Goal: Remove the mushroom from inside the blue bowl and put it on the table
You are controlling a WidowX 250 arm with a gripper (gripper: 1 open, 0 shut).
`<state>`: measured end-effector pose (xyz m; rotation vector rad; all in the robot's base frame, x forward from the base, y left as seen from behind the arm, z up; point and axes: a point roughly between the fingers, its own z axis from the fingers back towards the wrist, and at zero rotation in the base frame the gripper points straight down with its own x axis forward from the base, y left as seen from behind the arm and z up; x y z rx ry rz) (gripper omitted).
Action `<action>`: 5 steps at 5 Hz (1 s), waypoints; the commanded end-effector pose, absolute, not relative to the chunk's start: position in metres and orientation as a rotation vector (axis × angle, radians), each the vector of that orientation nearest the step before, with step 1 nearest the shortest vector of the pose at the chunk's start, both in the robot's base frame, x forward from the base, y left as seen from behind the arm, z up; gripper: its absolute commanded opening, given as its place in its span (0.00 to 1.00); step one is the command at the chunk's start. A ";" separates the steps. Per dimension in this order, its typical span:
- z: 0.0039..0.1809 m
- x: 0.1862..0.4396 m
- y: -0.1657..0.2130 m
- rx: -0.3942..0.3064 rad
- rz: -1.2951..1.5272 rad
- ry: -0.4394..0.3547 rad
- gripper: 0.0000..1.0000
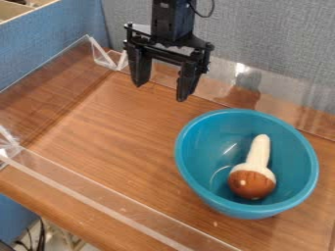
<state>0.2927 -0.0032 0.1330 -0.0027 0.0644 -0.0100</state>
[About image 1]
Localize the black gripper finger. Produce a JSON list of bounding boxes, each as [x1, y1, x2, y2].
[[176, 61, 202, 102], [127, 43, 152, 87]]

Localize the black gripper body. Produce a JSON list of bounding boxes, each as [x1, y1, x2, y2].
[[124, 23, 215, 74]]

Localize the brown and white toy mushroom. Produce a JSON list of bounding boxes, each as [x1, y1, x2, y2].
[[229, 134, 277, 200]]

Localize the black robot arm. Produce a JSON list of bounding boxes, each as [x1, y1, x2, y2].
[[124, 0, 215, 102]]

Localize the blue plastic bowl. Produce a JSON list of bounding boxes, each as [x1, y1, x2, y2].
[[174, 109, 319, 220]]

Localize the clear acrylic left barrier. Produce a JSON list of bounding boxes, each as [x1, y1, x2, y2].
[[0, 35, 120, 93]]

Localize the clear acrylic barrier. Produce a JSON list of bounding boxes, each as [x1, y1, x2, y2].
[[90, 33, 335, 142], [0, 35, 120, 93], [0, 125, 241, 251]]

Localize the clear acrylic back barrier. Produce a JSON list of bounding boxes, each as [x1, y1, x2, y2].
[[90, 33, 335, 142]]

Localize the clear acrylic front barrier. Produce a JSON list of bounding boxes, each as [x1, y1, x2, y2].
[[0, 125, 241, 251]]

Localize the black cables under table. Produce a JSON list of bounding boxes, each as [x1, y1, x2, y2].
[[0, 217, 50, 251]]

